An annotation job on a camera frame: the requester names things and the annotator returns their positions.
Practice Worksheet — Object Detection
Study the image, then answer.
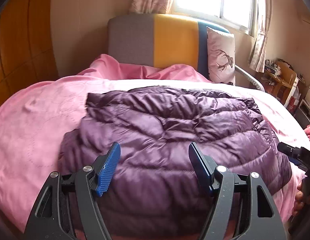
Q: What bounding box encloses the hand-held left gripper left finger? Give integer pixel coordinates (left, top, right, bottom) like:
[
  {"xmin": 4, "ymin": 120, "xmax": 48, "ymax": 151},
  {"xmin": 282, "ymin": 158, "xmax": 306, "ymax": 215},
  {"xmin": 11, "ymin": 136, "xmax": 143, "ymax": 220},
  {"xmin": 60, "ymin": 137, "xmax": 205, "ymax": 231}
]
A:
[{"xmin": 24, "ymin": 142, "xmax": 121, "ymax": 240}]

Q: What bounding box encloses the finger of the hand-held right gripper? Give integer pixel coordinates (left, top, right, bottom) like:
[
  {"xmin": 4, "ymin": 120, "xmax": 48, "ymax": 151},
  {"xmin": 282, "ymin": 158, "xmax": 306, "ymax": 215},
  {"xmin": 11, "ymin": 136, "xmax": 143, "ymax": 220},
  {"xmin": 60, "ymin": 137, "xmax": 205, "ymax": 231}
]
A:
[
  {"xmin": 289, "ymin": 156, "xmax": 306, "ymax": 172},
  {"xmin": 278, "ymin": 142, "xmax": 299, "ymax": 159}
]

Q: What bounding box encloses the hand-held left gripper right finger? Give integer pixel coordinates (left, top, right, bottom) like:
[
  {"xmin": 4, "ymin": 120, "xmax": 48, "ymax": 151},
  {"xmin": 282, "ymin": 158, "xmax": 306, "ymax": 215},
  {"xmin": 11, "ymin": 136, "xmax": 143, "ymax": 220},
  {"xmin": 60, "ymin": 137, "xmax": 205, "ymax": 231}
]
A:
[{"xmin": 189, "ymin": 142, "xmax": 288, "ymax": 240}]

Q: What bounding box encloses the purple quilted puffer jacket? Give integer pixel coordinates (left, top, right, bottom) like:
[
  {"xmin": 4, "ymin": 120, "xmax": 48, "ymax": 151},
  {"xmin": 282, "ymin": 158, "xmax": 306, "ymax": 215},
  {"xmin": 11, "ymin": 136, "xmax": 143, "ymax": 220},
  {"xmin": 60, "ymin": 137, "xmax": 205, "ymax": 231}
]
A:
[{"xmin": 57, "ymin": 85, "xmax": 293, "ymax": 238}]

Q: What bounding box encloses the person's right hand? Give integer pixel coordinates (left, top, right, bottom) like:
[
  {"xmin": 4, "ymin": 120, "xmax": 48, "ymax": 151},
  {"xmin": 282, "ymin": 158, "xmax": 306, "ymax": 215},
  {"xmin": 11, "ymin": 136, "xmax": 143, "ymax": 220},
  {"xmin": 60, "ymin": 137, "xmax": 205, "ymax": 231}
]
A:
[{"xmin": 292, "ymin": 180, "xmax": 306, "ymax": 217}]

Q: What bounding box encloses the cluttered wooden desk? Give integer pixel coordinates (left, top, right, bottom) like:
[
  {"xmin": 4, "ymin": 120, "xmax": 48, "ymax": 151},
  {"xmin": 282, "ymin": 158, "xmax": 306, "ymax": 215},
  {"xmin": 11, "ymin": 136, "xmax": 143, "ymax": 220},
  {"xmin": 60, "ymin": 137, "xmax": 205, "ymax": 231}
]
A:
[{"xmin": 256, "ymin": 58, "xmax": 300, "ymax": 106}]

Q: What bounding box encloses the pink bed blanket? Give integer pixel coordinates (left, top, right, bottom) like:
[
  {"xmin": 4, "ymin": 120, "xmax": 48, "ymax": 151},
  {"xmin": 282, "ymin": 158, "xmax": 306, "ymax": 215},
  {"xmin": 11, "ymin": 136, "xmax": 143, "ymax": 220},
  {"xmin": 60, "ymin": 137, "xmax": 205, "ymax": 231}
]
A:
[{"xmin": 0, "ymin": 54, "xmax": 310, "ymax": 240}]

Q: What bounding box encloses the pink deer print pillow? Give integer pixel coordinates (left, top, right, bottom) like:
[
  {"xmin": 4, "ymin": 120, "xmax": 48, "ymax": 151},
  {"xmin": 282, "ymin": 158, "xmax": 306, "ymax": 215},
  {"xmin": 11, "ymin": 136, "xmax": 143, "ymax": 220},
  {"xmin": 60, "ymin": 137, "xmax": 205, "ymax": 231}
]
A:
[{"xmin": 206, "ymin": 26, "xmax": 236, "ymax": 85}]

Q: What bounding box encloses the grey yellow blue headboard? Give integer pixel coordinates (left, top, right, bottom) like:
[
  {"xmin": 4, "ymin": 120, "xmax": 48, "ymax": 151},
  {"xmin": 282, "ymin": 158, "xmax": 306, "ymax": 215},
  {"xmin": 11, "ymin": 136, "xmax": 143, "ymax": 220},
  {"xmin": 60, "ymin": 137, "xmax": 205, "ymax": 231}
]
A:
[{"xmin": 107, "ymin": 14, "xmax": 230, "ymax": 81}]

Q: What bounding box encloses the wooden wardrobe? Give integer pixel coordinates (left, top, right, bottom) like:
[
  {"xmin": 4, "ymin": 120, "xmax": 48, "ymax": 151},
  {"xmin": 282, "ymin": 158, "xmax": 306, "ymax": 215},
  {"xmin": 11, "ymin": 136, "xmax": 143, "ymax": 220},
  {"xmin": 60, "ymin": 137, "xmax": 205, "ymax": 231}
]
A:
[{"xmin": 0, "ymin": 0, "xmax": 59, "ymax": 112}]

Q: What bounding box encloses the white curved bed rail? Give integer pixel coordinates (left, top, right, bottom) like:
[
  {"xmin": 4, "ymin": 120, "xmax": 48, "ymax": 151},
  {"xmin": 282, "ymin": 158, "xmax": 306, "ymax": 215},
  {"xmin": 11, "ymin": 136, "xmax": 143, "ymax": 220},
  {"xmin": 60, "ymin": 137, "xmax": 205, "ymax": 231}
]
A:
[{"xmin": 234, "ymin": 64, "xmax": 266, "ymax": 92}]

